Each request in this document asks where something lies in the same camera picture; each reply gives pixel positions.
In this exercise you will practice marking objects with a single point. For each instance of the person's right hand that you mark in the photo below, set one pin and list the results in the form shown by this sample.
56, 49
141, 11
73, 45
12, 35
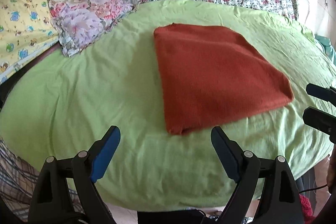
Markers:
331, 174

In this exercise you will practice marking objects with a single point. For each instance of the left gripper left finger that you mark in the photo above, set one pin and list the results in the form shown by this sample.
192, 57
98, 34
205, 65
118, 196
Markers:
65, 191

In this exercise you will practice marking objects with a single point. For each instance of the pink purple floral cloth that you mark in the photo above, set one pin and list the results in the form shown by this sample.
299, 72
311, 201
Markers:
80, 23

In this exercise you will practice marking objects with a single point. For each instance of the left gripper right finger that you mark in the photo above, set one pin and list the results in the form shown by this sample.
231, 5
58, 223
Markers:
279, 201

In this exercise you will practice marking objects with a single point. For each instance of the light green bed sheet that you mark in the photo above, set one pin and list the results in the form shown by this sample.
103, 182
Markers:
62, 105

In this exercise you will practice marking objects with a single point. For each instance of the yellow cartoon print pillow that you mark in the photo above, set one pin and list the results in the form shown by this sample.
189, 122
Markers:
26, 32

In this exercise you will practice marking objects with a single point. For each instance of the plaid checkered cloth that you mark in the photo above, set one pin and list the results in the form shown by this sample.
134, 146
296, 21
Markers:
18, 180

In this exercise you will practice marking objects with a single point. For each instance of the red knit sweater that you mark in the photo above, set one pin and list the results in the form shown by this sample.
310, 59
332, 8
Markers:
211, 75

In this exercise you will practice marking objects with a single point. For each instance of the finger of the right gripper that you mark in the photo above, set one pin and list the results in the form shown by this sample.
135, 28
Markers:
321, 121
325, 94

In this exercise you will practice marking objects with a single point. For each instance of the teal cloth at bedside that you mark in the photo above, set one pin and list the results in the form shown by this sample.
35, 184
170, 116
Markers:
326, 47

